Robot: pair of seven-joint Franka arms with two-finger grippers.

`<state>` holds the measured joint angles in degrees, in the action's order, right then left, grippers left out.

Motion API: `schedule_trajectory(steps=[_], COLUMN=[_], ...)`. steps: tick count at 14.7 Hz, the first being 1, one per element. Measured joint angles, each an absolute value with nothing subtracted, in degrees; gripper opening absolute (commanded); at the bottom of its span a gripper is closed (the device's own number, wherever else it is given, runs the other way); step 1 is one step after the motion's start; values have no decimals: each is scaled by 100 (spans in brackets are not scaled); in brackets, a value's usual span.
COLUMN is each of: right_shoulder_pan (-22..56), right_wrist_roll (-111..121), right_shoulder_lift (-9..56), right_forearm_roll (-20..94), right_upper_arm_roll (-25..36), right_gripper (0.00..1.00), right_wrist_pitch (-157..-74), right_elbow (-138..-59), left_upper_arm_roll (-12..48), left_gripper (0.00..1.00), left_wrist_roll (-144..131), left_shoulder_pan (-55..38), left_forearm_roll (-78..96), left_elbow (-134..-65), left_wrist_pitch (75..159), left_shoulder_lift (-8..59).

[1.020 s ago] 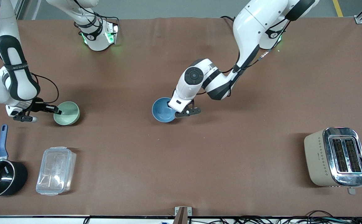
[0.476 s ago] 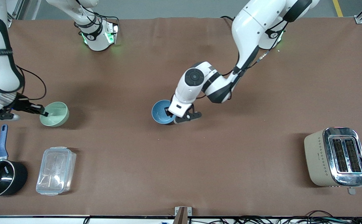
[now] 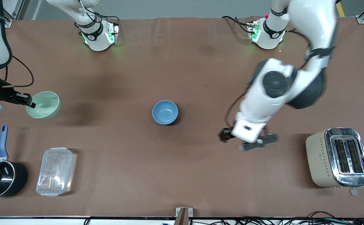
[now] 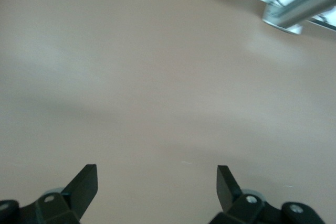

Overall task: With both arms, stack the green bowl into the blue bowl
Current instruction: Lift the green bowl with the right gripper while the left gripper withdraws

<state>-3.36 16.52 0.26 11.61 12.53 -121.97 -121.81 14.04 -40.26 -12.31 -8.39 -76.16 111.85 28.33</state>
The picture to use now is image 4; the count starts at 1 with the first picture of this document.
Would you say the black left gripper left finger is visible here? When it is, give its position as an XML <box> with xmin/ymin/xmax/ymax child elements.
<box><xmin>0</xmin><ymin>164</ymin><xmax>99</xmax><ymax>224</ymax></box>

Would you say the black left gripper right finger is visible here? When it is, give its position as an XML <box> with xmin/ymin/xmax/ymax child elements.
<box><xmin>216</xmin><ymin>165</ymin><xmax>326</xmax><ymax>224</ymax></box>

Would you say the aluminium frame post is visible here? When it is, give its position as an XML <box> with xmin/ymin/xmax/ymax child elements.
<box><xmin>262</xmin><ymin>0</ymin><xmax>336</xmax><ymax>35</ymax></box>

